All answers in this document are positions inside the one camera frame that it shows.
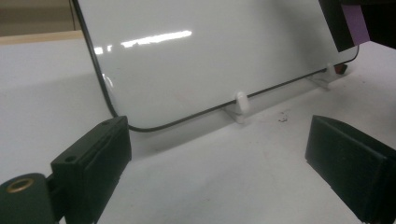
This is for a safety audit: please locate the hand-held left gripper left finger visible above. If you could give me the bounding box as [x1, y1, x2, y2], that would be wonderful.
[50, 115, 133, 224]

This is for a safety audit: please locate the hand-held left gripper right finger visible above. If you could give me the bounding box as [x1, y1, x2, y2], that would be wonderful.
[304, 114, 396, 224]

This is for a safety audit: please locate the purple eraser with black felt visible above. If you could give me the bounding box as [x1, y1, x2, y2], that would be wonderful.
[318, 0, 372, 53]

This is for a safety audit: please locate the white whiteboard with black frame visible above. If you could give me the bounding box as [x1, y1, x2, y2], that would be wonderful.
[71, 0, 361, 133]

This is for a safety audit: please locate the white plastic whiteboard stand foot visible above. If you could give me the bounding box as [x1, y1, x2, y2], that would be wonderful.
[307, 63, 338, 91]
[222, 91, 250, 125]

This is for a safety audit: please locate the light wooden board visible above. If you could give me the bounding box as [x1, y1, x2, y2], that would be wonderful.
[0, 30, 84, 47]

